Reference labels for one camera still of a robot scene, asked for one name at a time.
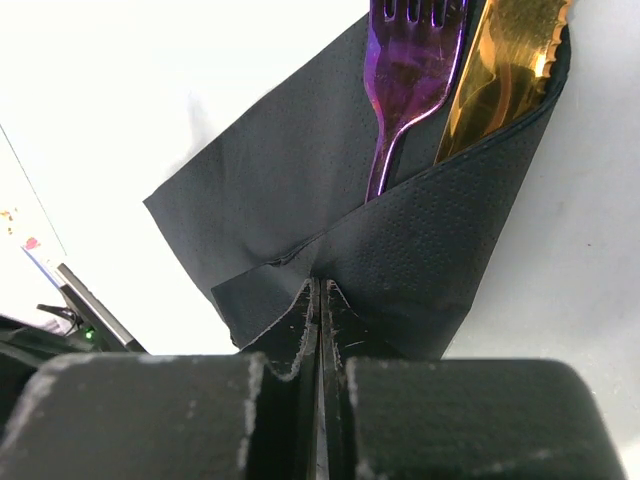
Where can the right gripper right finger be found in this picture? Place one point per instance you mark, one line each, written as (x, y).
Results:
(388, 417)

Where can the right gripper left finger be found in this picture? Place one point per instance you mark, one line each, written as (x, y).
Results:
(251, 415)

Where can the gold knife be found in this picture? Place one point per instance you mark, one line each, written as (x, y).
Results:
(506, 71)

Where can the purple fork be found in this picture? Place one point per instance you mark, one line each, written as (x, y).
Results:
(413, 51)

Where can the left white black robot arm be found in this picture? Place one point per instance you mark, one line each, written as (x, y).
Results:
(24, 348)

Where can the floral cloth mat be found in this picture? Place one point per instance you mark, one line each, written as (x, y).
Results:
(24, 227)

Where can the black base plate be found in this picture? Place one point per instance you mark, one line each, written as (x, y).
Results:
(112, 335)

